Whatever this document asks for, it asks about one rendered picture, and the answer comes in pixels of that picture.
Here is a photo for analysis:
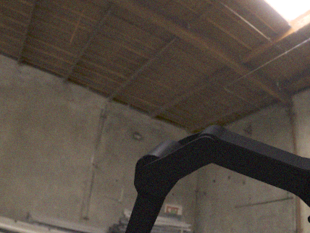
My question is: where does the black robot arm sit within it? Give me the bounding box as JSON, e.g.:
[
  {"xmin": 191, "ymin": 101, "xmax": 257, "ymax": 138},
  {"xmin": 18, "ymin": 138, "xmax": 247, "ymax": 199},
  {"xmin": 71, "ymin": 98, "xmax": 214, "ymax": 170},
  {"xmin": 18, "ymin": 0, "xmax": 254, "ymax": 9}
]
[{"xmin": 125, "ymin": 125, "xmax": 310, "ymax": 233}]

